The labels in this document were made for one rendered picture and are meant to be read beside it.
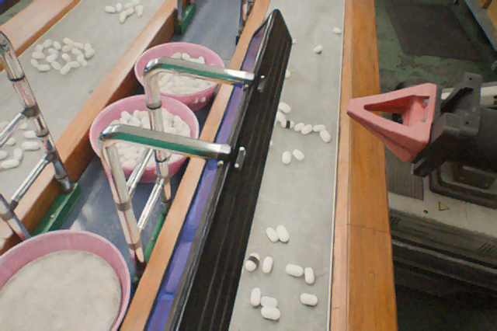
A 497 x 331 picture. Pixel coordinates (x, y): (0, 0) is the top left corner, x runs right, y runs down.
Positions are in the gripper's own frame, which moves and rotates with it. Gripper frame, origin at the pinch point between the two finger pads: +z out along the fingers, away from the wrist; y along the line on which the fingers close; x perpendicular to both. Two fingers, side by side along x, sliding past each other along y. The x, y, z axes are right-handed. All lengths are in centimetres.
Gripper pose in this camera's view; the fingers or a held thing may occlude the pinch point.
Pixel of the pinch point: (355, 108)
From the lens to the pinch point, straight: 39.2
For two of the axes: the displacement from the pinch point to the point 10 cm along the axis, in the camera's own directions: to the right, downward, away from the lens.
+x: 2.9, -8.9, 3.7
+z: -9.6, -2.6, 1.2
